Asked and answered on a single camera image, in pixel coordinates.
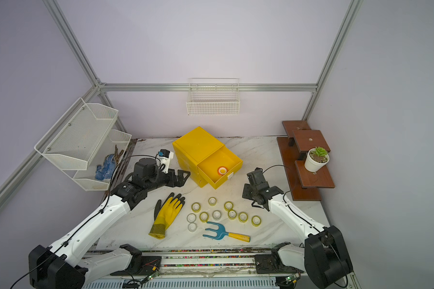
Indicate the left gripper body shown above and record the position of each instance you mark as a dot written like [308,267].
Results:
[163,179]

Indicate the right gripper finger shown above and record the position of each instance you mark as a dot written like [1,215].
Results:
[247,192]
[263,205]

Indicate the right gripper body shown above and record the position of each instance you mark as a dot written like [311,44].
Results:
[255,191]

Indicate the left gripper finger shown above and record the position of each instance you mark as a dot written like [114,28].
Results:
[180,181]
[182,173]

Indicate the red tape roll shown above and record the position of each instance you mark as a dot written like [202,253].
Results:
[222,170]

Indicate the yellow top drawer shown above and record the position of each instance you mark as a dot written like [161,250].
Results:
[208,168]

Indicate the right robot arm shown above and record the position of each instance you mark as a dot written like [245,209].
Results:
[324,255]

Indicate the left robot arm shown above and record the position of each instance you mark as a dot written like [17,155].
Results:
[61,265]

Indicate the yellow drawer cabinet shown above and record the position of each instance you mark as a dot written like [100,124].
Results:
[192,149]

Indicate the clear tape roll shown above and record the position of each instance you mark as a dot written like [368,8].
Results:
[192,227]
[216,215]
[191,218]

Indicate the yellow black work glove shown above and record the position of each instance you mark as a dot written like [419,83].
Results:
[166,215]

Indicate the blue garden fork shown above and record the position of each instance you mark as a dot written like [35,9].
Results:
[220,233]

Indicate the brown wooden step shelf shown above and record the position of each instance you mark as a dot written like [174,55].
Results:
[305,177]

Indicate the blue item in rack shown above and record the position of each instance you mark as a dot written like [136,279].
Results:
[106,170]

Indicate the white potted succulent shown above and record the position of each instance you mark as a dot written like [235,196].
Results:
[316,158]

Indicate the white mesh two-tier rack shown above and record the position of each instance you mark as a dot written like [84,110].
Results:
[81,141]

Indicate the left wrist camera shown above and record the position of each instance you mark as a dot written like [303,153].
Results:
[165,156]

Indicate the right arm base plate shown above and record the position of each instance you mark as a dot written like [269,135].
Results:
[268,264]

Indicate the white wire wall basket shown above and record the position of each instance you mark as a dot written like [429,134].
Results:
[213,102]

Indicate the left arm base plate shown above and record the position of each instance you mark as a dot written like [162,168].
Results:
[140,265]

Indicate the aluminium frame rail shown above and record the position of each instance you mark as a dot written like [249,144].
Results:
[126,87]

